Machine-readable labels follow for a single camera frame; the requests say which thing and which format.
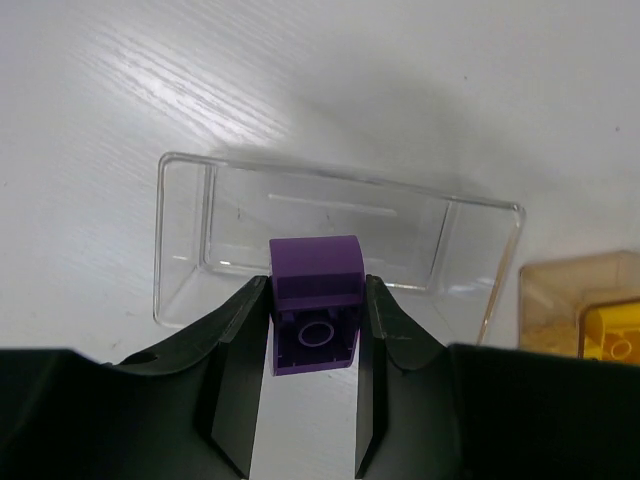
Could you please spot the orange translucent container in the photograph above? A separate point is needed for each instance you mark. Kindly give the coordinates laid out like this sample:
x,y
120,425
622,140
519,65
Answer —
x,y
553,296

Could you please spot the yellow smiley lego brick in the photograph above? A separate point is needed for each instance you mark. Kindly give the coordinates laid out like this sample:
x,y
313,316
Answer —
x,y
610,333

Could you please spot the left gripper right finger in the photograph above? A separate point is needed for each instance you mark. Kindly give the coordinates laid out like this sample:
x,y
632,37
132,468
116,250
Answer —
x,y
430,411

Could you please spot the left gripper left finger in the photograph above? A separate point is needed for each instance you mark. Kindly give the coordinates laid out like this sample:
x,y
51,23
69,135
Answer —
x,y
184,408

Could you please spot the purple hollow lego brick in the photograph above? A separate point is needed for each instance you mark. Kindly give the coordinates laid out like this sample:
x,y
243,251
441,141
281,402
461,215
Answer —
x,y
318,286

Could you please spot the clear plastic container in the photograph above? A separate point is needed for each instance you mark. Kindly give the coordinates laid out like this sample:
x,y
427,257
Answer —
x,y
221,221

